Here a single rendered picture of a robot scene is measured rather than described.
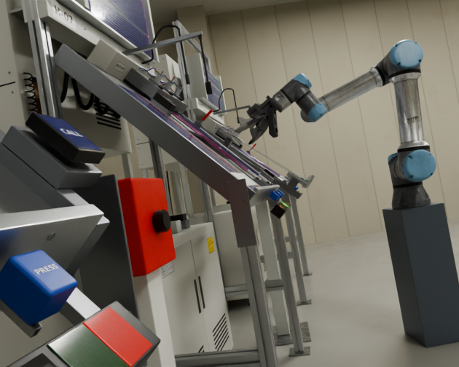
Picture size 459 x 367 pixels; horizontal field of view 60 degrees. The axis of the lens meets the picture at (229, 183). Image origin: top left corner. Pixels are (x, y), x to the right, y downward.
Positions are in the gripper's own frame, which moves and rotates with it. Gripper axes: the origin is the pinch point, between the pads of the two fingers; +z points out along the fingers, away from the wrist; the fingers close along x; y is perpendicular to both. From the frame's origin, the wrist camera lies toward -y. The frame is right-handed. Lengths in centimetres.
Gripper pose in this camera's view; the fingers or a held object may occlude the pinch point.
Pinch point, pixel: (242, 140)
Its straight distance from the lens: 165.4
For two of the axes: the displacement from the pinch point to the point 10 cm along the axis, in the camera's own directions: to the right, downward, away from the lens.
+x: -4.1, -2.5, -8.8
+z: -7.5, 6.4, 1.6
